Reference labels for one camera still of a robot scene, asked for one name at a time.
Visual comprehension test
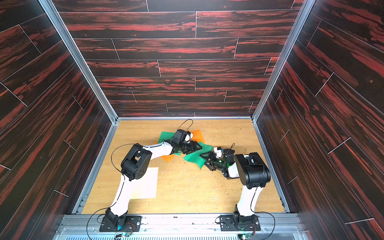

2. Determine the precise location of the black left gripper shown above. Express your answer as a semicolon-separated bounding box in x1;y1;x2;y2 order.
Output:
178;141;203;155

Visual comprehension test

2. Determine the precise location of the green paper sheet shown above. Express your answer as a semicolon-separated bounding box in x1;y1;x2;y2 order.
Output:
158;132;175;144
183;142;213;170

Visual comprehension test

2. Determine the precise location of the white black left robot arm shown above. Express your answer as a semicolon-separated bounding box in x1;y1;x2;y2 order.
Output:
105;140;203;231

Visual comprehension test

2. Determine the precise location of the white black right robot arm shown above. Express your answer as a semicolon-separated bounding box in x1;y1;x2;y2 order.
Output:
200;149;272;229

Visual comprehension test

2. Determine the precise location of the orange paper sheet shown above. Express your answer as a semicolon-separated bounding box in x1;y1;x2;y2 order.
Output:
161;155;175;163
191;130;205;144

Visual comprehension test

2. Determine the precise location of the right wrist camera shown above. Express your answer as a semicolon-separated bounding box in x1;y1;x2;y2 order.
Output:
214;147;235;160

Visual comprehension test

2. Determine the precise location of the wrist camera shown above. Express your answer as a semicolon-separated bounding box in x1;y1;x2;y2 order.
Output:
172;129;193;144
214;147;235;160

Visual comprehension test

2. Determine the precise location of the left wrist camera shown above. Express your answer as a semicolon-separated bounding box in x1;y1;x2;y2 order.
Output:
172;129;193;144

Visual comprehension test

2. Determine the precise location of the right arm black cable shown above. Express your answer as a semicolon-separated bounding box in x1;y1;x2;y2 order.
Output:
250;191;276;240

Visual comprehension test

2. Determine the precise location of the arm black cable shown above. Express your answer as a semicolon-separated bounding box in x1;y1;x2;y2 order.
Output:
250;191;276;240
86;143;136;240

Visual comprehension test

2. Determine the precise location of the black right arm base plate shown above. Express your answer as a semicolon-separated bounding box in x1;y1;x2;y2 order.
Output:
215;215;261;232

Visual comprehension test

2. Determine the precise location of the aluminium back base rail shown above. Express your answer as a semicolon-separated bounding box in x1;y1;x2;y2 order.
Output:
117;116;252;121

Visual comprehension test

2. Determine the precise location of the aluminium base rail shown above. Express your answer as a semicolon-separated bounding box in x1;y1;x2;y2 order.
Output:
71;120;120;215
117;116;252;121
252;120;291;213

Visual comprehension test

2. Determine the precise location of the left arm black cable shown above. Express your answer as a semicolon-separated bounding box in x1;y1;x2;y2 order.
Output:
86;143;136;240

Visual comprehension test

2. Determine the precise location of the aluminium right base rail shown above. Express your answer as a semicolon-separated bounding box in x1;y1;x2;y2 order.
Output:
252;120;291;213

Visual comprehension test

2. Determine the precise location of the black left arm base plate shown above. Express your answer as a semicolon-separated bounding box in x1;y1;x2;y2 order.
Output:
99;215;142;233

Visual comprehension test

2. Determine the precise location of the aluminium left base rail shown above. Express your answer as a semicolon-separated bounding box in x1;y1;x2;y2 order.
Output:
71;120;120;215

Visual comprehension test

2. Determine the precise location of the aluminium front frame rail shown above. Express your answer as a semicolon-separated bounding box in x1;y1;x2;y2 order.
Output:
53;213;311;240

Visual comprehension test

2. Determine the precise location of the aluminium corner post left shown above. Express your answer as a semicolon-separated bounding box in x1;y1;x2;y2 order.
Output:
38;0;119;125

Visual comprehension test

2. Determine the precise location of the aluminium corner post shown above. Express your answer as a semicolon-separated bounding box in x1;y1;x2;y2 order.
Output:
252;0;316;126
38;0;119;125

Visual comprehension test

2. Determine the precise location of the aluminium corner post right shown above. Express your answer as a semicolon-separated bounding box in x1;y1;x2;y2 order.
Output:
252;0;316;126

